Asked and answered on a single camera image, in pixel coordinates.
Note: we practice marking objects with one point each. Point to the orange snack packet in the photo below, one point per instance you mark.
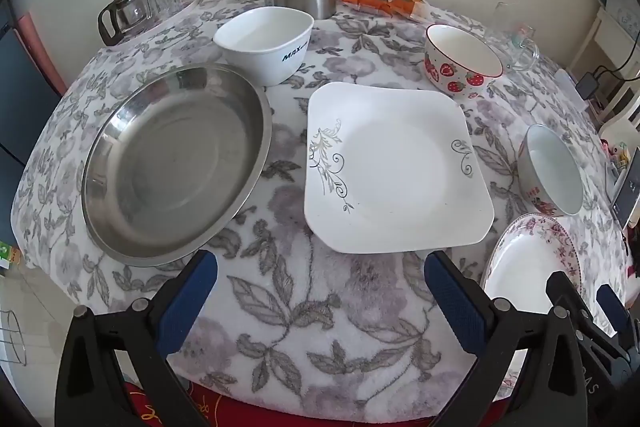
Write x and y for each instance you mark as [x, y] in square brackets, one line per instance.
[375, 7]
[416, 10]

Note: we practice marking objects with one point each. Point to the stainless steel round plate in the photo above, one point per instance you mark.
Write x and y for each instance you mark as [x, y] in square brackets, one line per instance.
[174, 164]

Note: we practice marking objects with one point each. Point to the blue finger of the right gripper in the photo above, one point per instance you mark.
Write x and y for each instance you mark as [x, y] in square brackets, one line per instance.
[562, 293]
[617, 315]

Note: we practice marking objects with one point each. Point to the white square floral plate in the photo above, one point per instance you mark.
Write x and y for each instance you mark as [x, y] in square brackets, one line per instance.
[392, 170]

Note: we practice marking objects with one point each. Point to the orange snack packet right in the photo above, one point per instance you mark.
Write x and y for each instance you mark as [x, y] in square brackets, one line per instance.
[416, 10]

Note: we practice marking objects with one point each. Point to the orange snack packet left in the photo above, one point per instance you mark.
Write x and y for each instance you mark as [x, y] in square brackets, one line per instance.
[375, 7]

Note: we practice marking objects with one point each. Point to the strawberry pattern bowl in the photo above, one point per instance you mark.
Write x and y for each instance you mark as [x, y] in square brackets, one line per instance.
[457, 62]

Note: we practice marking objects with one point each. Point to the black power adapter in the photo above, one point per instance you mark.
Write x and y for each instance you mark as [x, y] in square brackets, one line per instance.
[587, 86]

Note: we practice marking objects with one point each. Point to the floral tablecloth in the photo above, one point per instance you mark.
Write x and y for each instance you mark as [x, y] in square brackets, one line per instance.
[291, 325]

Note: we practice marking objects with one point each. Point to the dark blue cabinet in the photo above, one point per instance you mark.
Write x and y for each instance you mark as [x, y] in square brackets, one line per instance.
[27, 101]

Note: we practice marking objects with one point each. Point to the glass mug with handle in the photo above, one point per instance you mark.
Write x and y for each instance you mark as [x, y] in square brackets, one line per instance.
[512, 39]

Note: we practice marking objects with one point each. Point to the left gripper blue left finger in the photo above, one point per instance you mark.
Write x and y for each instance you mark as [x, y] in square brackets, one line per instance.
[91, 390]

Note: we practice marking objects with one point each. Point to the white side shelf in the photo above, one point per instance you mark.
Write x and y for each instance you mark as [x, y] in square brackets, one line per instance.
[610, 55]

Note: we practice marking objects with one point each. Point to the pink floral round plate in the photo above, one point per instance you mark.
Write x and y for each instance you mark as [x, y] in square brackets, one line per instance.
[532, 248]

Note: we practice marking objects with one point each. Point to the red patterned cloth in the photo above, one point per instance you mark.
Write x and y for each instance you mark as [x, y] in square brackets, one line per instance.
[219, 410]

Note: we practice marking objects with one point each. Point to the white cartoon bowl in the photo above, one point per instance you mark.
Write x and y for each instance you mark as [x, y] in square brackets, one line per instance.
[548, 174]

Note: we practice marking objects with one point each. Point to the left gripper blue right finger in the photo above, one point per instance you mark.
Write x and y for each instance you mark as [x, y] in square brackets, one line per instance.
[550, 390]

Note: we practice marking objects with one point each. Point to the round tea tray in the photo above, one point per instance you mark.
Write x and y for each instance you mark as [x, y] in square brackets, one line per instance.
[153, 27]

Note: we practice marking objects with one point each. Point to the white square bowl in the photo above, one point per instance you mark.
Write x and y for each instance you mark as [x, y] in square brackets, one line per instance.
[266, 44]

